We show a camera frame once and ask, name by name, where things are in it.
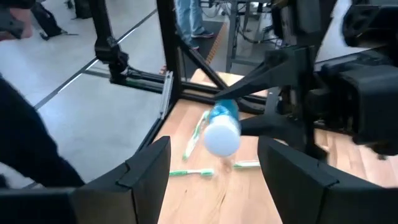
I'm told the green toothbrush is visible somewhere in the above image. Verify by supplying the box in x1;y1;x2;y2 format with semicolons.
182;110;211;161
233;161;261;169
169;169;215;177

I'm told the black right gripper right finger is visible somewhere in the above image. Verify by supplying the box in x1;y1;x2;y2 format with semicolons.
257;136;358;224

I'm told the grey desk frame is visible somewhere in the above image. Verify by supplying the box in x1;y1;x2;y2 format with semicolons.
225;0;268;72

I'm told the black floor mat orange edge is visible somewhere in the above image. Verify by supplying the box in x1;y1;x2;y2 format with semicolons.
183;20;229;78

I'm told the small blue-capped bottle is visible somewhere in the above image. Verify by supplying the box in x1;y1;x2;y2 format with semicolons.
203;99;242;157

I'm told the person's hand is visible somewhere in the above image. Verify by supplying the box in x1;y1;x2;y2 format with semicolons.
0;6;34;41

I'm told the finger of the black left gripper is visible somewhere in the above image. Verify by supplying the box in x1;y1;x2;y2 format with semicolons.
240;112;328;162
213;46;301;101

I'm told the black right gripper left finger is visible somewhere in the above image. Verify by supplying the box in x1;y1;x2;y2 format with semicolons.
72;136;172;224

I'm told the black bag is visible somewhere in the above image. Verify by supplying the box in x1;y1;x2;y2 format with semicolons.
30;1;68;40

